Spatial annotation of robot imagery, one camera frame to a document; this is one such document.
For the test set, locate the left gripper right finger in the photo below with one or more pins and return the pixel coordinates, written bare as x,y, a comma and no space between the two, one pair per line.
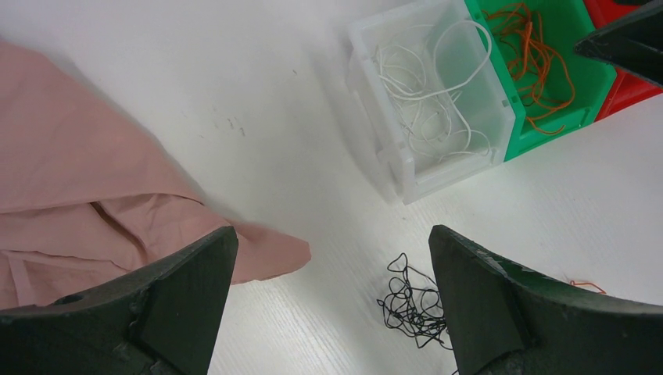
505,318

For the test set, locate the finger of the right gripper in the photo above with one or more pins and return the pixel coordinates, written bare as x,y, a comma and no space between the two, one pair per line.
632,43

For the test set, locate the green plastic bin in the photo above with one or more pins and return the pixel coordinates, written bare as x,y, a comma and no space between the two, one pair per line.
553,90

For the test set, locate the red plastic bin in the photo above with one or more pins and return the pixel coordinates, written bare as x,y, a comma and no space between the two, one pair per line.
627,89

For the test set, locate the pink cloth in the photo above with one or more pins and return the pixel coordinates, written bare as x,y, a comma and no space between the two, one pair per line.
86,195

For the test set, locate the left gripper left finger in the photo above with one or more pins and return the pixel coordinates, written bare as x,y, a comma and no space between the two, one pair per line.
160,319

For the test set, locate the clear plastic bin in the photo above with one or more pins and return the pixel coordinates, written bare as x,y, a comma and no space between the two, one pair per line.
435,105

